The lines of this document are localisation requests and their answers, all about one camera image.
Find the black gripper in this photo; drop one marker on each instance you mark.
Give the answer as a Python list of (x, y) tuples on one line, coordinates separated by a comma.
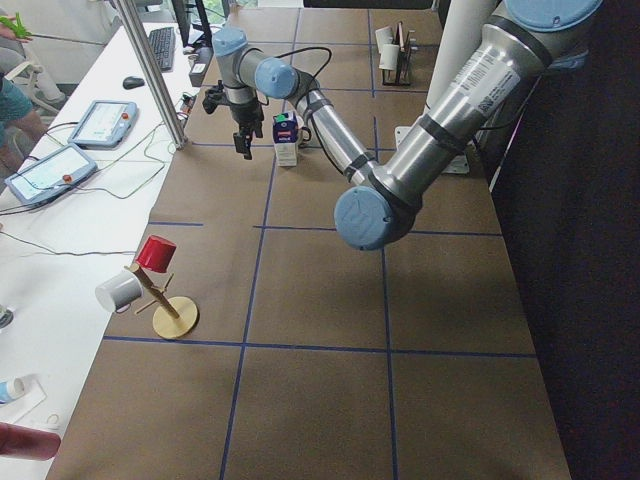
[(248, 114)]

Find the white blue milk carton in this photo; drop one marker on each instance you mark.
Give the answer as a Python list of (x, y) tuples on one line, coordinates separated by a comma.
[(286, 136)]

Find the white smiley face mug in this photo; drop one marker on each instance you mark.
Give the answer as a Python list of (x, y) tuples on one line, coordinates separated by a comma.
[(304, 137)]

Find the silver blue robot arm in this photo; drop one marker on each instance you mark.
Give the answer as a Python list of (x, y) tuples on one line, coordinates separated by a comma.
[(246, 71), (518, 40)]

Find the red cup on stand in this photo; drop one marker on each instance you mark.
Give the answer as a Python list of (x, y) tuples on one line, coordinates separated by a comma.
[(156, 254)]

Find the white cup in rack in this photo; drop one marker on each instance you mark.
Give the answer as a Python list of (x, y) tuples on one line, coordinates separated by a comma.
[(389, 55), (384, 36)]

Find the wooden cup tree stand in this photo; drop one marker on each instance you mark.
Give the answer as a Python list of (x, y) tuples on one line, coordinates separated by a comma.
[(173, 317)]

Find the white cup on stand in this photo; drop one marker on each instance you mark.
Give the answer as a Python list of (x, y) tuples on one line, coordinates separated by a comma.
[(117, 293)]

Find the black computer mouse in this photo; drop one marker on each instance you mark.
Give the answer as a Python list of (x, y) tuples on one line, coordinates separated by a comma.
[(132, 82)]

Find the black keyboard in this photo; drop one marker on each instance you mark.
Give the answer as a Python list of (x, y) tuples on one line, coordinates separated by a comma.
[(162, 43)]

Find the upper teach pendant tablet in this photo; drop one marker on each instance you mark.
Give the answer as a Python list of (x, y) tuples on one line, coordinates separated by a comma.
[(104, 125)]

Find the teach pendant tablet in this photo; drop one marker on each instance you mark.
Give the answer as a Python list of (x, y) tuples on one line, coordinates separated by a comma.
[(52, 176), (104, 125)]

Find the black dish rack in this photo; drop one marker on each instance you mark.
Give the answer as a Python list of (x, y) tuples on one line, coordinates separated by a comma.
[(401, 76)]

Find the lower teach pendant tablet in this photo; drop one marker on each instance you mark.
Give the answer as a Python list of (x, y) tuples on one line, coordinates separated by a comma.
[(52, 176)]

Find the person in dark shirt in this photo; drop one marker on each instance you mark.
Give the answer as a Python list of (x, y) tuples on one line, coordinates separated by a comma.
[(17, 111)]

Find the white pole with base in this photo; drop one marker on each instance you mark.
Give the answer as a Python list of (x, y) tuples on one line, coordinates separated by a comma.
[(452, 45)]

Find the blue white tube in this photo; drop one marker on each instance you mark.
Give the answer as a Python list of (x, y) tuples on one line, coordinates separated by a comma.
[(11, 390)]

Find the dark red cylinder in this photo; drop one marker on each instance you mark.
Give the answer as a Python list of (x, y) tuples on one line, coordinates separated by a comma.
[(27, 443)]

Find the aluminium frame post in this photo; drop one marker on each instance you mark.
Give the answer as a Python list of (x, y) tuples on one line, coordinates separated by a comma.
[(152, 73)]

